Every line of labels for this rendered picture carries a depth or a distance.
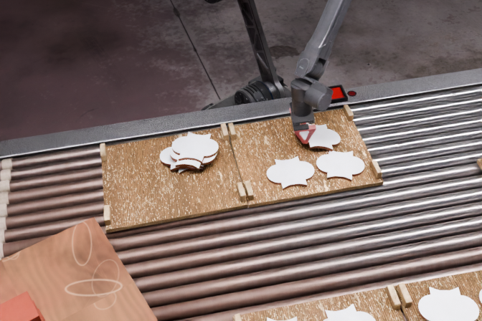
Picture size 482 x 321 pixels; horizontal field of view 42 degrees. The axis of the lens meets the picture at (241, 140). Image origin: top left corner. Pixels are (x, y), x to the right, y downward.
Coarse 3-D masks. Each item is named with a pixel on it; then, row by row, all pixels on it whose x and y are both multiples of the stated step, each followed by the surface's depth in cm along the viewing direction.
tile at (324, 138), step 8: (320, 128) 203; (296, 136) 199; (304, 136) 199; (312, 136) 199; (320, 136) 200; (328, 136) 201; (336, 136) 202; (312, 144) 196; (320, 144) 197; (328, 144) 198; (336, 144) 199
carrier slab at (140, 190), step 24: (120, 144) 205; (144, 144) 204; (168, 144) 204; (120, 168) 197; (144, 168) 196; (168, 168) 196; (216, 168) 195; (120, 192) 189; (144, 192) 189; (168, 192) 189; (192, 192) 188; (216, 192) 188; (120, 216) 182; (144, 216) 182; (168, 216) 182; (192, 216) 183
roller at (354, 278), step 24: (384, 264) 169; (408, 264) 168; (432, 264) 169; (456, 264) 170; (264, 288) 165; (288, 288) 164; (312, 288) 165; (336, 288) 166; (168, 312) 161; (192, 312) 161; (216, 312) 163
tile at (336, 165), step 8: (336, 152) 197; (352, 152) 197; (320, 160) 194; (328, 160) 194; (336, 160) 194; (344, 160) 194; (352, 160) 194; (360, 160) 194; (320, 168) 192; (328, 168) 192; (336, 168) 192; (344, 168) 192; (352, 168) 191; (360, 168) 191; (328, 176) 189; (336, 176) 190; (344, 176) 189
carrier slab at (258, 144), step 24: (288, 120) 210; (336, 120) 209; (240, 144) 203; (264, 144) 202; (288, 144) 202; (360, 144) 201; (240, 168) 195; (264, 168) 194; (264, 192) 187; (288, 192) 187; (312, 192) 186; (336, 192) 188
